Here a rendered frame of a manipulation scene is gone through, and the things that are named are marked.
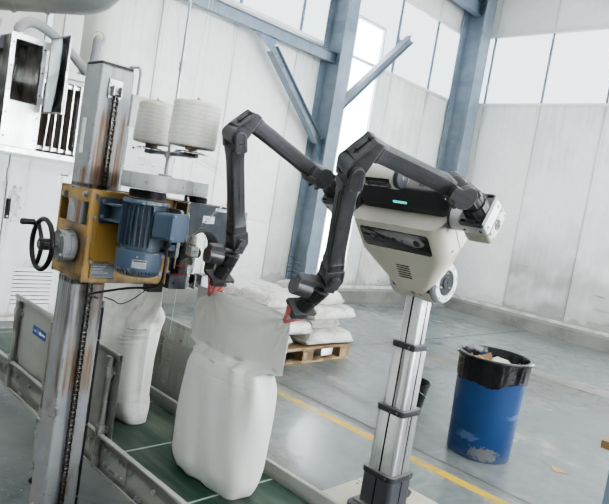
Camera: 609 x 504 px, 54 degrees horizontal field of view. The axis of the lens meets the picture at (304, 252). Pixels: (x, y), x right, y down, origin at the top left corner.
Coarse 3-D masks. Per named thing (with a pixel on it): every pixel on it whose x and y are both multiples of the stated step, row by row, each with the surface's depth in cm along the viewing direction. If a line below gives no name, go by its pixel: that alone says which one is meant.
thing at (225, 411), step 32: (224, 320) 213; (256, 320) 204; (192, 352) 218; (224, 352) 212; (256, 352) 204; (192, 384) 214; (224, 384) 203; (256, 384) 198; (192, 416) 213; (224, 416) 201; (256, 416) 198; (192, 448) 212; (224, 448) 201; (256, 448) 200; (224, 480) 200; (256, 480) 204
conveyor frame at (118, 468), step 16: (0, 352) 301; (0, 368) 303; (16, 368) 285; (16, 384) 288; (32, 384) 275; (32, 400) 274; (160, 400) 280; (112, 448) 219; (112, 464) 220; (128, 464) 213; (272, 464) 226; (112, 480) 220; (128, 480) 213; (144, 480) 206; (288, 480) 220; (304, 480) 216; (128, 496) 212; (144, 496) 205; (160, 496) 198; (176, 496) 191; (304, 496) 214; (320, 496) 208
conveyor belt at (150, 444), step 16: (0, 336) 341; (160, 416) 263; (128, 432) 242; (144, 432) 244; (160, 432) 247; (128, 448) 228; (144, 448) 230; (160, 448) 232; (144, 464) 217; (160, 464) 219; (176, 464) 221; (160, 480) 207; (176, 480) 209; (192, 480) 211; (272, 480) 221; (192, 496) 200; (208, 496) 202; (256, 496) 207; (272, 496) 209; (288, 496) 211
